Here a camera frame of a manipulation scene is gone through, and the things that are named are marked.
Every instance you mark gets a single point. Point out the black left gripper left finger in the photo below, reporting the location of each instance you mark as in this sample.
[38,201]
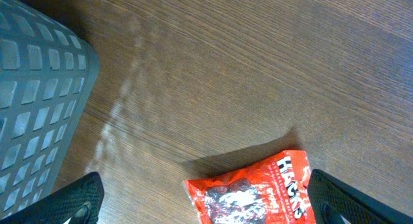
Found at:
[78,202]

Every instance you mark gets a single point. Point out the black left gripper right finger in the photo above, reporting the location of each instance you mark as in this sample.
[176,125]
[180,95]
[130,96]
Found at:
[334,201]

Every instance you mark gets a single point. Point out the red Hacks candy bag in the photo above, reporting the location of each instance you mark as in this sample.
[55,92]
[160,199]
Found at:
[271,191]

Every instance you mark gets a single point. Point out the grey plastic lattice basket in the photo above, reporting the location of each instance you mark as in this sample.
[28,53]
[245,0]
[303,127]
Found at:
[47,74]

